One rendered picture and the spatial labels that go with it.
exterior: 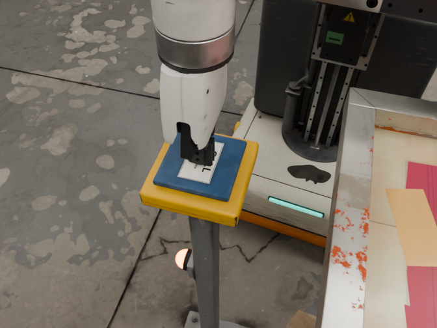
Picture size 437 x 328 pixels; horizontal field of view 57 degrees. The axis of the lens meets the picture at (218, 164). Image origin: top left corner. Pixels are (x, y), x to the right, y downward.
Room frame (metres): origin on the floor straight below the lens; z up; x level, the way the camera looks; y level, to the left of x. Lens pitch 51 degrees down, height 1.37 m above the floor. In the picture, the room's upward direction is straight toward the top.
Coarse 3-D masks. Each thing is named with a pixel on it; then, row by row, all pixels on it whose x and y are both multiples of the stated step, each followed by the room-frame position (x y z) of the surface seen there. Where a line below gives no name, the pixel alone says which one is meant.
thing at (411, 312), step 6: (408, 306) 0.15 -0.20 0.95; (408, 312) 0.14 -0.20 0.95; (414, 312) 0.14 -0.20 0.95; (420, 312) 0.14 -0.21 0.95; (426, 312) 0.14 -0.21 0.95; (432, 312) 0.14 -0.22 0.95; (408, 318) 0.14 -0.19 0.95; (414, 318) 0.14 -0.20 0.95; (420, 318) 0.14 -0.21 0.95; (426, 318) 0.14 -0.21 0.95; (432, 318) 0.14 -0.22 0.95; (408, 324) 0.13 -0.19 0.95; (414, 324) 0.13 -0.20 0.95; (420, 324) 0.13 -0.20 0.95; (426, 324) 0.13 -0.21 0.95; (432, 324) 0.13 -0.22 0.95
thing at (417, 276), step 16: (416, 176) 0.32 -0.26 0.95; (432, 176) 0.32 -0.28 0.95; (432, 192) 0.29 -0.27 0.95; (432, 208) 0.27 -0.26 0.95; (416, 272) 0.18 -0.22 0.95; (432, 272) 0.18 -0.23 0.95; (416, 288) 0.17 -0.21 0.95; (432, 288) 0.17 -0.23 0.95; (416, 304) 0.15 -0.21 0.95; (432, 304) 0.15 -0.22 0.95
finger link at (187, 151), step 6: (186, 126) 0.29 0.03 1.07; (186, 132) 0.29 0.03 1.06; (180, 138) 0.29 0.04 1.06; (186, 138) 0.29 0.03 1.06; (180, 144) 0.29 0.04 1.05; (186, 144) 0.29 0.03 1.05; (192, 144) 0.29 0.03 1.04; (180, 150) 0.29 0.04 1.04; (186, 150) 0.29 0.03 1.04; (192, 150) 0.29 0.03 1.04; (180, 156) 0.29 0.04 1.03; (186, 156) 0.28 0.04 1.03; (192, 156) 0.29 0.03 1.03
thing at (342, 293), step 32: (352, 96) 0.43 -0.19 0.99; (384, 96) 0.43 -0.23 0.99; (352, 128) 0.37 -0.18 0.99; (384, 128) 0.40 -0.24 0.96; (416, 128) 0.39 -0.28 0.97; (352, 160) 0.31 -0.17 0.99; (352, 192) 0.27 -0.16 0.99; (352, 224) 0.22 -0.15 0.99; (352, 256) 0.19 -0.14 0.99; (320, 288) 0.17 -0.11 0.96; (352, 288) 0.15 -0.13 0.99; (320, 320) 0.12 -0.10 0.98; (352, 320) 0.12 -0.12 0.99
